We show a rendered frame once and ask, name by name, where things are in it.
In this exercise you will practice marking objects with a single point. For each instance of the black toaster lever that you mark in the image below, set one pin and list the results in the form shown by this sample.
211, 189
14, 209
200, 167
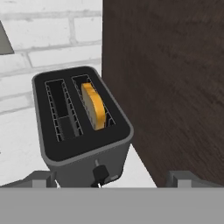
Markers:
100, 174

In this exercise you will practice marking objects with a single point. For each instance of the dark brown wooden cabinet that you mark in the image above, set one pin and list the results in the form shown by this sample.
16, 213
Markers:
169, 87

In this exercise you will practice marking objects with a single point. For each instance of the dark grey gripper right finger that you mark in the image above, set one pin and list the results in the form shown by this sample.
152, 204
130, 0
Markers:
186, 180

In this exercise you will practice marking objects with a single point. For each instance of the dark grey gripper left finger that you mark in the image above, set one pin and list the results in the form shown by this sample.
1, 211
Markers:
39, 180

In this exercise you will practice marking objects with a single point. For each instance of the black two-slot toaster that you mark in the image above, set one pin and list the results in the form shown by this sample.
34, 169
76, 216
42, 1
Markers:
75, 140

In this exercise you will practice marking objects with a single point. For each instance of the grey range hood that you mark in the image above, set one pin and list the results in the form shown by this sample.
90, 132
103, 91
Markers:
5, 40

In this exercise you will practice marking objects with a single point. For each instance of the slice of bread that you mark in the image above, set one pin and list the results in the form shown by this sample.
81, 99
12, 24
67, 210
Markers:
94, 106

